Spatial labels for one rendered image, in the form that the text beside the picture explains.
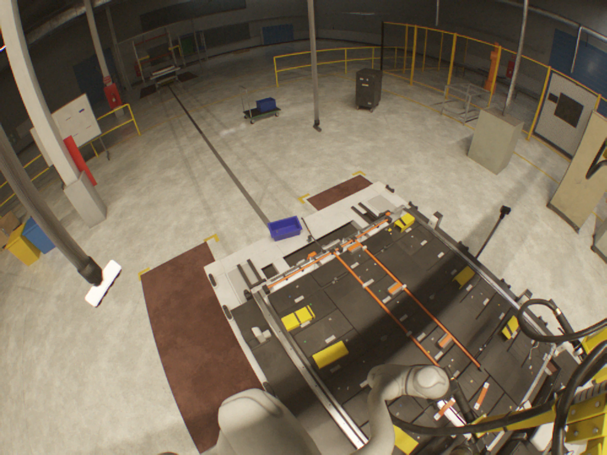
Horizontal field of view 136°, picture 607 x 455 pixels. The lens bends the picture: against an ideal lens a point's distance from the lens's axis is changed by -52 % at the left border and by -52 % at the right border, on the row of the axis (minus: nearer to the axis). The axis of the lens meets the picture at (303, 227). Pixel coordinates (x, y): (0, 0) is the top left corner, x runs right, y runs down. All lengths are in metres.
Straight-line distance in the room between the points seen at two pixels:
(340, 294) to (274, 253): 0.64
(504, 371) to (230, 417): 1.39
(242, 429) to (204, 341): 2.17
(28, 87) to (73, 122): 3.31
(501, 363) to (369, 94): 5.76
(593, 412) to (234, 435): 0.74
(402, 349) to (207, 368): 1.76
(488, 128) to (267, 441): 5.01
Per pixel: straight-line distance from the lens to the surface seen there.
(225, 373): 2.44
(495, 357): 1.58
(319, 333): 1.33
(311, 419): 1.39
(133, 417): 2.88
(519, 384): 1.65
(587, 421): 0.76
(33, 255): 5.94
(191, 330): 2.71
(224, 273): 1.83
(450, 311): 1.53
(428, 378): 0.84
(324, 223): 1.99
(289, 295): 1.44
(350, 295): 1.42
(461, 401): 1.25
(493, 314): 1.68
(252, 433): 0.47
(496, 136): 5.02
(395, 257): 1.61
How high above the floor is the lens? 2.26
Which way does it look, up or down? 47 degrees down
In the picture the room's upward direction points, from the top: 5 degrees counter-clockwise
